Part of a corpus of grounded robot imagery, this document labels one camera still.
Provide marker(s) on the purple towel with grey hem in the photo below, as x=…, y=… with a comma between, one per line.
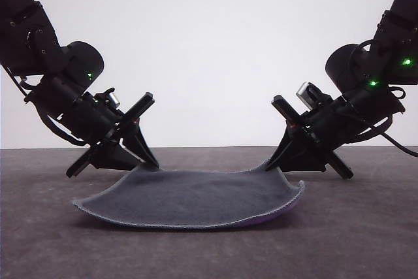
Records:
x=189, y=200

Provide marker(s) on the grey table cloth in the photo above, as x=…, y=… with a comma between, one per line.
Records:
x=209, y=256

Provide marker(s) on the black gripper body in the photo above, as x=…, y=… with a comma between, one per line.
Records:
x=330, y=122
x=98, y=119

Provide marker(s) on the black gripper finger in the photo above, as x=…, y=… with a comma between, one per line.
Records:
x=138, y=143
x=310, y=161
x=114, y=159
x=289, y=148

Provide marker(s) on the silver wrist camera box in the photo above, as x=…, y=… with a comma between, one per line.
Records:
x=307, y=94
x=114, y=99

